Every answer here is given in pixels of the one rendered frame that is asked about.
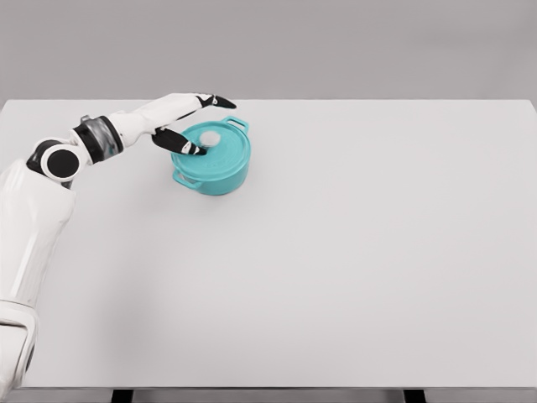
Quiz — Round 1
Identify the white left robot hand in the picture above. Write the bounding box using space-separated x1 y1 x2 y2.
133 92 237 157

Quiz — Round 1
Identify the teal pot lid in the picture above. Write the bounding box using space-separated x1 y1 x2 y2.
170 121 251 158

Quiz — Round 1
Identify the teal pot with handles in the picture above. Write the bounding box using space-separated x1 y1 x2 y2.
170 117 253 196

